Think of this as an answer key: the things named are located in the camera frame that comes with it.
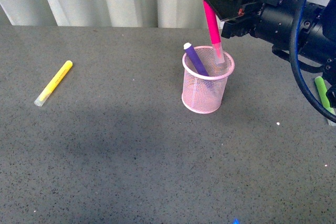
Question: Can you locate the pink highlighter pen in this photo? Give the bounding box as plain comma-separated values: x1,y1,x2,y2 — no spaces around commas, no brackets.
202,0,225,64

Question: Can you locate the pink mesh pen cup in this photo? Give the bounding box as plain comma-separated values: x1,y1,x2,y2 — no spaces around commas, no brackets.
182,46,235,114

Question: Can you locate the purple highlighter pen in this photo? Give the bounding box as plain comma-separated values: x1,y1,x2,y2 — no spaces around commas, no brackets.
183,42,209,77

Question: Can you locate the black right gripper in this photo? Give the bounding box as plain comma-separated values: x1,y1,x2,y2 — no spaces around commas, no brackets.
204,0,324,50

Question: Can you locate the green highlighter pen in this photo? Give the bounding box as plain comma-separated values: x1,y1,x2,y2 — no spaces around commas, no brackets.
314,76,335,115

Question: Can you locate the black cable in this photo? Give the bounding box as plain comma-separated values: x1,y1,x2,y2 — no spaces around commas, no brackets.
272,0,336,123

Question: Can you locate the yellow highlighter pen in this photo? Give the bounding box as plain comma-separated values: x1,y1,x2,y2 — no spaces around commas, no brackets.
34,60,73,106

